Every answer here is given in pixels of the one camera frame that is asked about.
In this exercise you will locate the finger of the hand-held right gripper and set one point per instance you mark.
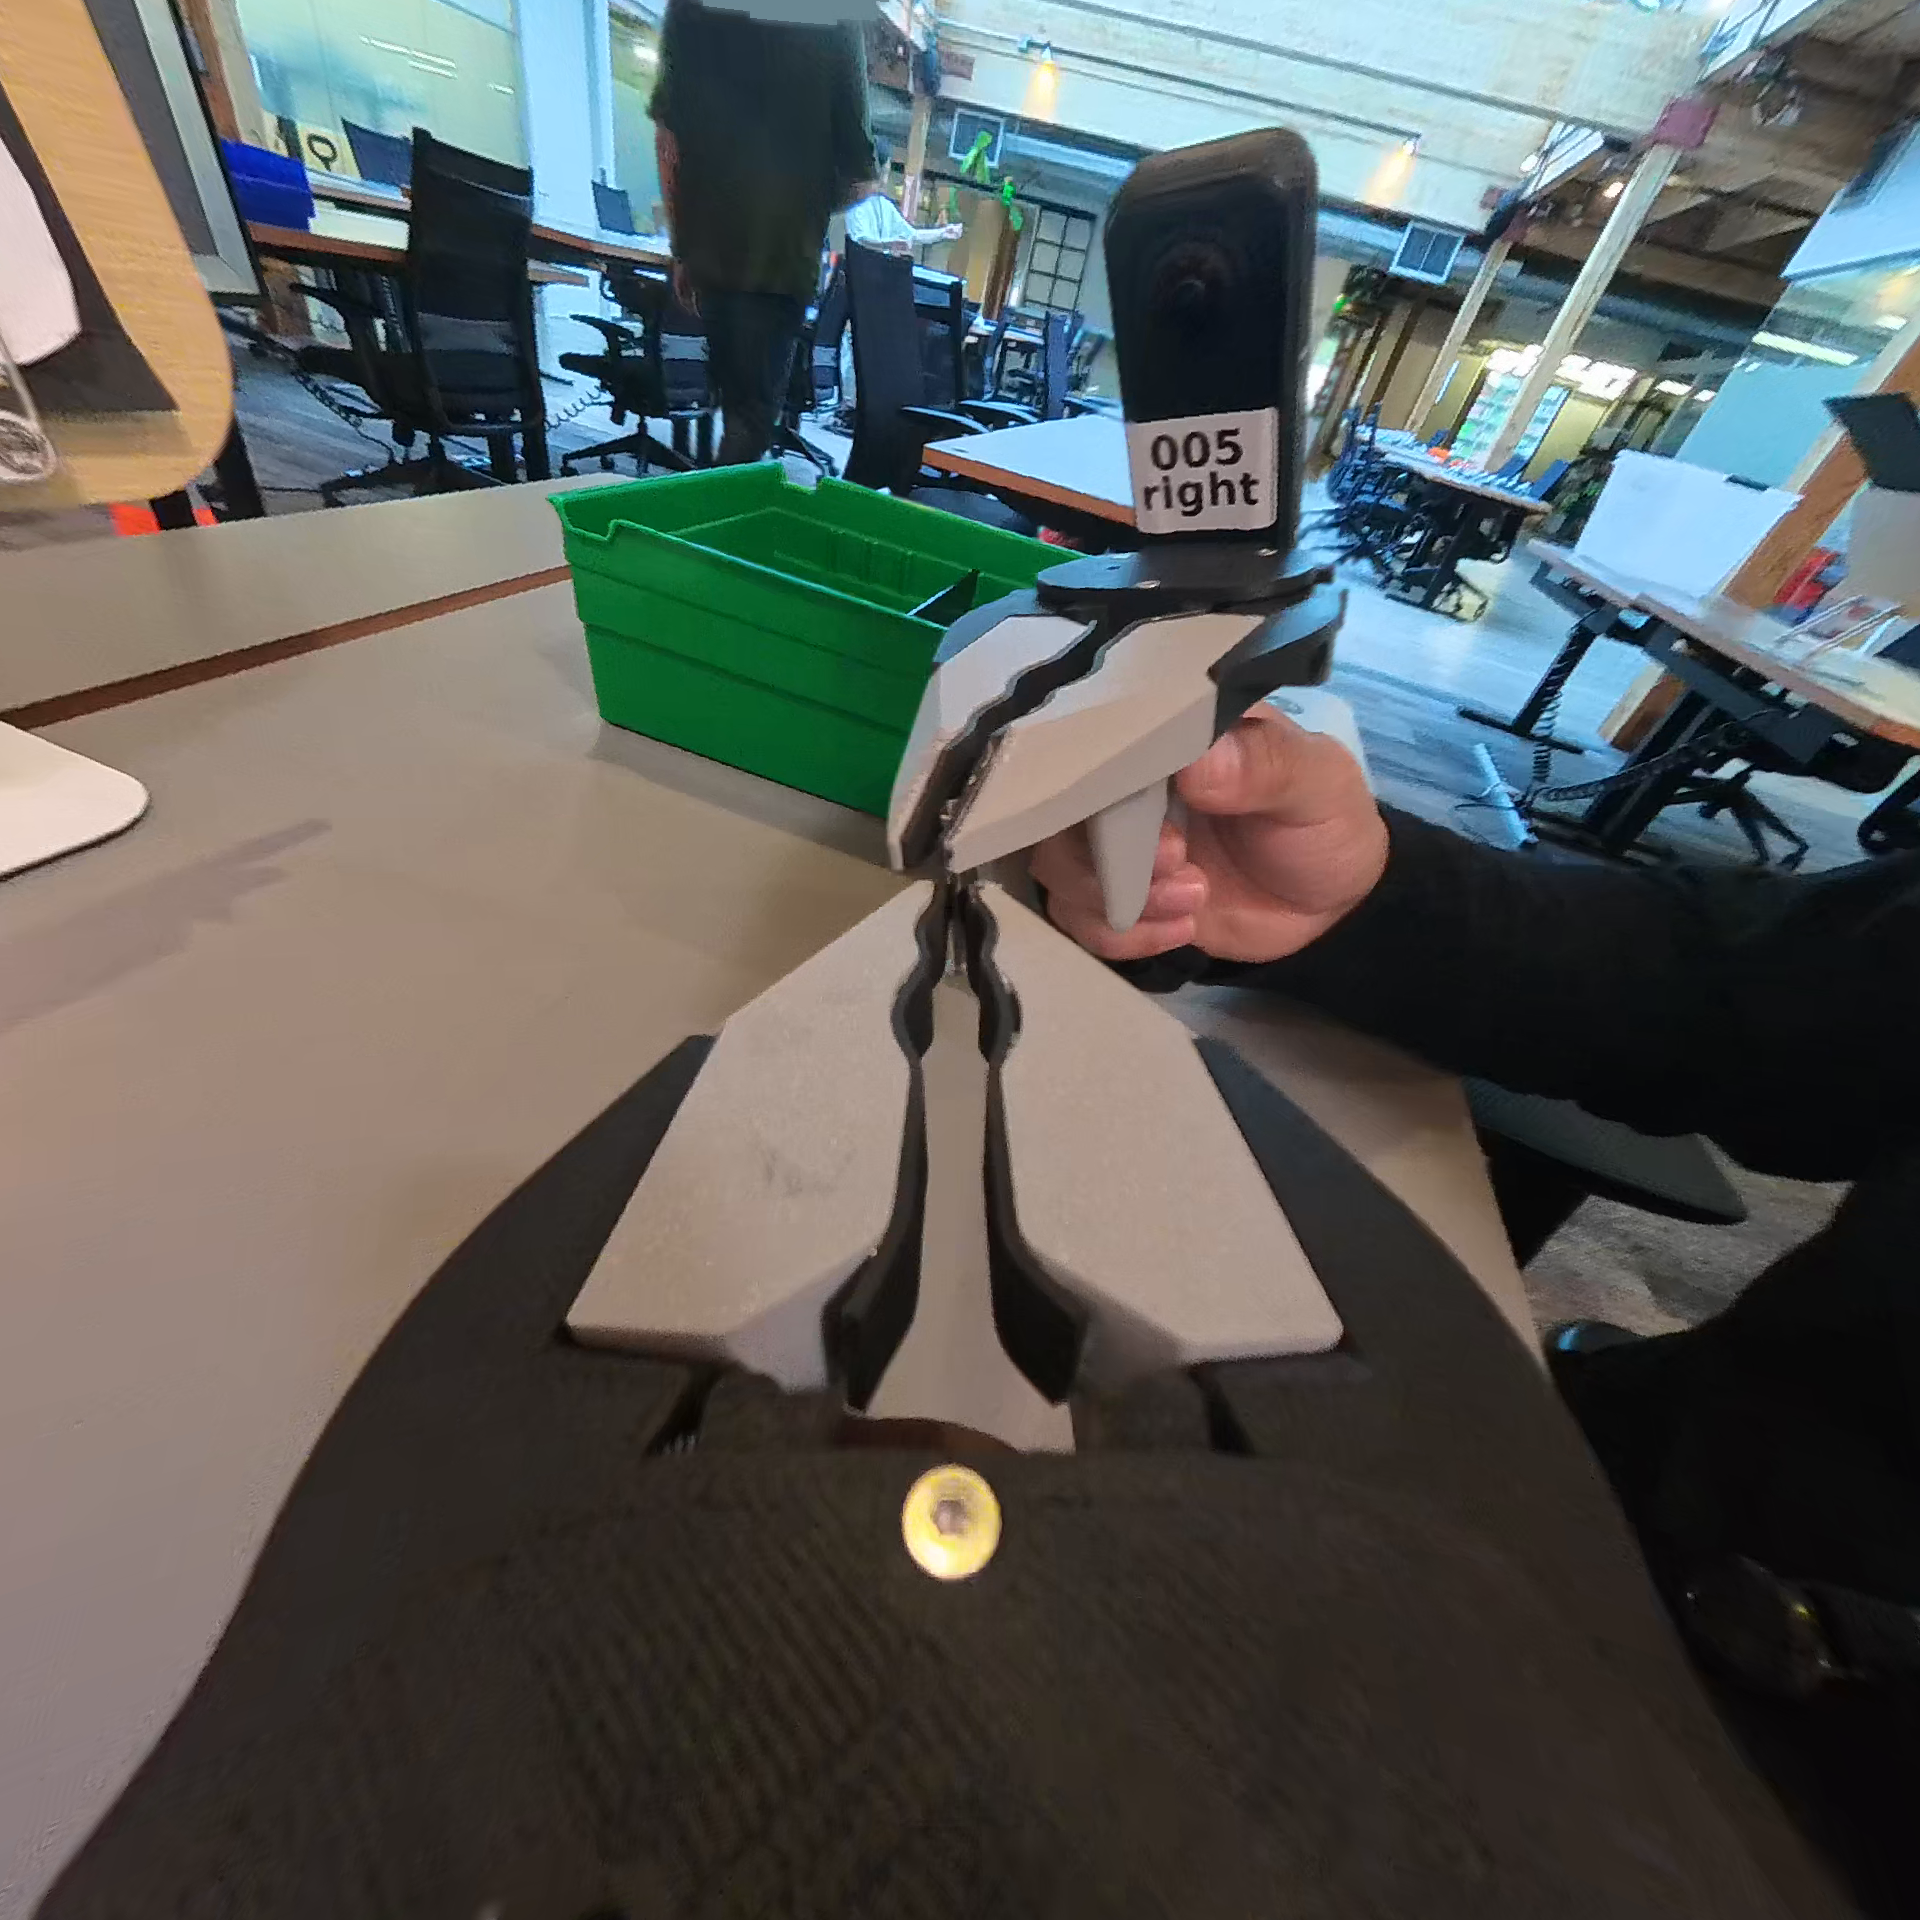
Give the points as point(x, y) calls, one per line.
point(961, 690)
point(1110, 735)

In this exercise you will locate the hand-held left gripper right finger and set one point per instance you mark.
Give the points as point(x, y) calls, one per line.
point(1154, 1184)

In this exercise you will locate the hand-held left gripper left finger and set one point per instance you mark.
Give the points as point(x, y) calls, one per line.
point(763, 1184)

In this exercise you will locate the green plastic bin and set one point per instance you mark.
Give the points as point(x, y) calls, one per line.
point(720, 662)

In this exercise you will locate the person's right forearm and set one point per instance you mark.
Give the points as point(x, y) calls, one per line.
point(1622, 975)

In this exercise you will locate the person's right hand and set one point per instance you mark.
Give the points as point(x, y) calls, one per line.
point(1276, 856)

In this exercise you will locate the small ceiling vent grille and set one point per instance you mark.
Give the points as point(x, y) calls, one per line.
point(1428, 250)

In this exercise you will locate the black office chair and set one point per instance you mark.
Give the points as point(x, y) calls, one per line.
point(1359, 480)
point(464, 316)
point(892, 360)
point(644, 368)

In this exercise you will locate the green hanging plant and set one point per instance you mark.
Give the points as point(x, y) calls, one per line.
point(991, 172)

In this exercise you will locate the dark grey office chair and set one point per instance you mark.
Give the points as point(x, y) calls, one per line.
point(1622, 1155)

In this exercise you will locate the white cardboard panel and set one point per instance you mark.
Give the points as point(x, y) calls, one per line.
point(1687, 516)

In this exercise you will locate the black studio light panel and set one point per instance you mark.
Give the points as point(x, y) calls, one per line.
point(1882, 436)

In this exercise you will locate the person's black clothed body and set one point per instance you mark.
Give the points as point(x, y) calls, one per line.
point(1800, 1425)

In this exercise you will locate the orange traffic cone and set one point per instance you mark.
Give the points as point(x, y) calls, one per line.
point(150, 519)

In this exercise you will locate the blue plastic bin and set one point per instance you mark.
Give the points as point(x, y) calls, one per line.
point(270, 188)

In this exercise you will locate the wooden backing board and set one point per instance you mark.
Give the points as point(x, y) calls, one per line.
point(136, 300)

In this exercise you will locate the grey partition panel on stand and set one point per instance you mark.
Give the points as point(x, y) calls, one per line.
point(166, 135)

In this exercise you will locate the printed instruction sheet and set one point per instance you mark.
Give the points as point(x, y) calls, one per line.
point(33, 271)

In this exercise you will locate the wooden support post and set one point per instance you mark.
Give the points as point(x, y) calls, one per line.
point(1464, 323)
point(1582, 283)

